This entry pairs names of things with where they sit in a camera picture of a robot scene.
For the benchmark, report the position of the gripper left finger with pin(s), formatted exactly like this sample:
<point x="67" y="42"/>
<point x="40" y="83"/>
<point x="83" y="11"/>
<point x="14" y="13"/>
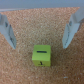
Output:
<point x="7" y="30"/>

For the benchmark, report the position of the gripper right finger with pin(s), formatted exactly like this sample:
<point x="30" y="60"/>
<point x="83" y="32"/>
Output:
<point x="71" y="31"/>

